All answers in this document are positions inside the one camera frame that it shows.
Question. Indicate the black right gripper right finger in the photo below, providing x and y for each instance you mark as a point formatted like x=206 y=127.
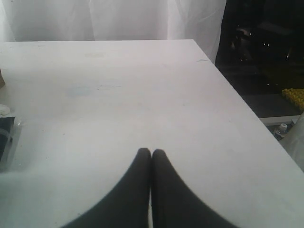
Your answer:
x=174 y=205

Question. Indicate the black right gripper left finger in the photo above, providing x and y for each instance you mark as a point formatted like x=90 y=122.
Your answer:
x=127 y=204

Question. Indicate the brown paper shopping bag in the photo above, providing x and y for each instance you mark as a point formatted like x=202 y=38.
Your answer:
x=2 y=82

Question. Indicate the small white capped bottle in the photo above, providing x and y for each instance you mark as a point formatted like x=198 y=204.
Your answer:
x=283 y=128

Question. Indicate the dark blue noodle package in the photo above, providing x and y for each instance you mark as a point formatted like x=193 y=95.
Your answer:
x=10 y=131

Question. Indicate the white crumpled paper bits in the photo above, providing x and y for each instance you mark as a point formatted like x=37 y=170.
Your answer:
x=4 y=110

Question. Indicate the yellow studded mat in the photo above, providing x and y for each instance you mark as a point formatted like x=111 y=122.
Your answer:
x=295 y=96

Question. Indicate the white backdrop curtain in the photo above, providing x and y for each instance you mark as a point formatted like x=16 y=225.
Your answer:
x=65 y=20

